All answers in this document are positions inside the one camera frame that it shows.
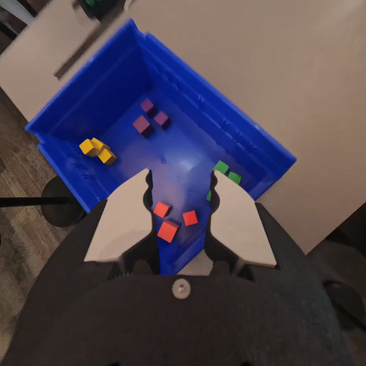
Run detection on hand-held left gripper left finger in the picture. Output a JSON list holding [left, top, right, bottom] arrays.
[[84, 169, 160, 263]]

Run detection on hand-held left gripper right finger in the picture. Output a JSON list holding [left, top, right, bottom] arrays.
[[204, 170, 277, 275]]

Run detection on yellow cube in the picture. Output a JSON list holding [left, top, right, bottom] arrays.
[[91, 138, 111, 152], [79, 139, 97, 156], [98, 149, 118, 166]]

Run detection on blue plastic bin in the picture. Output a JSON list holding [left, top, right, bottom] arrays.
[[24, 18, 297, 276]]

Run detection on purple cube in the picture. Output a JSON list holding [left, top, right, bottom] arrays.
[[140, 99, 156, 117], [133, 115, 155, 138], [154, 111, 171, 130]]

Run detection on black round foot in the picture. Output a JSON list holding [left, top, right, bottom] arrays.
[[41, 176, 87, 228]]

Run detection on black metal bar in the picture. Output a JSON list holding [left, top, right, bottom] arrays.
[[0, 197, 72, 208]]

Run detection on black round device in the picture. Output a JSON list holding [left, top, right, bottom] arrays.
[[76, 0, 126, 20]]

